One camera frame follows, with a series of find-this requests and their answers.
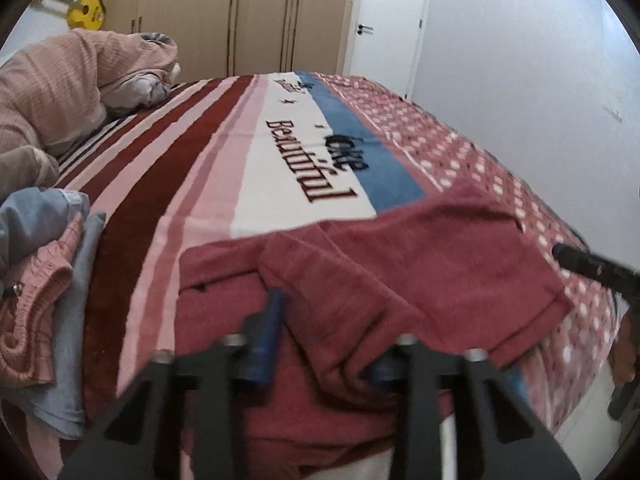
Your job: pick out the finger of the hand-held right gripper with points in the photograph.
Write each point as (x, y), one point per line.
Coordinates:
(590, 262)

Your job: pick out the pink striped duvet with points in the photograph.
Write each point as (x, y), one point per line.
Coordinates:
(55, 80)

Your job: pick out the red pants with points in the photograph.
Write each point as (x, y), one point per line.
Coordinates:
(400, 270)

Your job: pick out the person's right hand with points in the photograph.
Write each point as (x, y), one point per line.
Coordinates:
(629, 350)

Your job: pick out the pile of clothes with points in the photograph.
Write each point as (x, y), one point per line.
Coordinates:
(70, 350)

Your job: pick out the wooden wardrobe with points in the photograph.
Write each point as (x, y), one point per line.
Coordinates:
(210, 15)

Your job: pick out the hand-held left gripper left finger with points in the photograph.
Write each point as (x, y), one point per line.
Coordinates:
(265, 340)

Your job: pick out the striped dotted printed bed sheet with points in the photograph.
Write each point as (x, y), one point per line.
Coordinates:
(200, 160)

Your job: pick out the white door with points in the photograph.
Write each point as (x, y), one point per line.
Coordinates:
(390, 25)

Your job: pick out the white light switch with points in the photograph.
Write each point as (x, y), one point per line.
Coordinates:
(613, 112)

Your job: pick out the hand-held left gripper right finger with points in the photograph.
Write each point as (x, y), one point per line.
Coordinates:
(425, 375)

